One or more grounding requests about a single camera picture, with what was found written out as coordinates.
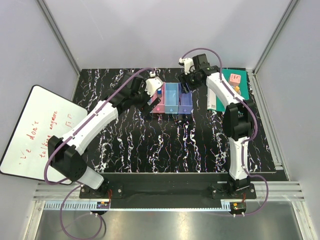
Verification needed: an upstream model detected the light blue drawer box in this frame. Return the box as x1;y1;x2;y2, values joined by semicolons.
164;82;179;114

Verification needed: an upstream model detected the small blue cap bottle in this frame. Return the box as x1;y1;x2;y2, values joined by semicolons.
156;88;162;98

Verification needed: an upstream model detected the aluminium cable duct rail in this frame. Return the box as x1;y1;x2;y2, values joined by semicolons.
44;199;231;212

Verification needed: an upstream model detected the whiteboard with red writing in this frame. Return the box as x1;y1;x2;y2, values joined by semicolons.
0;85;88;181

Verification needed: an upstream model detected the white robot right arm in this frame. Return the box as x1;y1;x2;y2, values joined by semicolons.
179;54;257;199

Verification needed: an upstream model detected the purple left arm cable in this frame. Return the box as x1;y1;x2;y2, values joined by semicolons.
43;67;157;238

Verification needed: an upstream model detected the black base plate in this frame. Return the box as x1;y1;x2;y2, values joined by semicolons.
74;171;278;209

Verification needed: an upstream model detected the pink cube box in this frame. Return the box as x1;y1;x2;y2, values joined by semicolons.
228;73;242;87

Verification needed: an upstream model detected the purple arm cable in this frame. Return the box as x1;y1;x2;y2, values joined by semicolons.
181;47;270;216
43;67;157;238

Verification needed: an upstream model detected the yellow mug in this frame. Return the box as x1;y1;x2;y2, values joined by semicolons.
233;86;241;95

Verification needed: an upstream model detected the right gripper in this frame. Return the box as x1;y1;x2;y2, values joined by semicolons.
177;68;203;95

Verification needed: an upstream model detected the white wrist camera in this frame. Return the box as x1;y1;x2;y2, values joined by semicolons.
178;57;195;75
145;76;163;97

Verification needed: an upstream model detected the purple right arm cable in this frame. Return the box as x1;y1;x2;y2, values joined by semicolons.
181;47;270;216

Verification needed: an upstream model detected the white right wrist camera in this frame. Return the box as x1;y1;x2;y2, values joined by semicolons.
178;57;195;75

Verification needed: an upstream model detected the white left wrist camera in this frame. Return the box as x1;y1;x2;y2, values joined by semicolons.
145;76;163;97

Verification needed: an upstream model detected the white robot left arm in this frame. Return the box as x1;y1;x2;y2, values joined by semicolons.
45;73;164;198

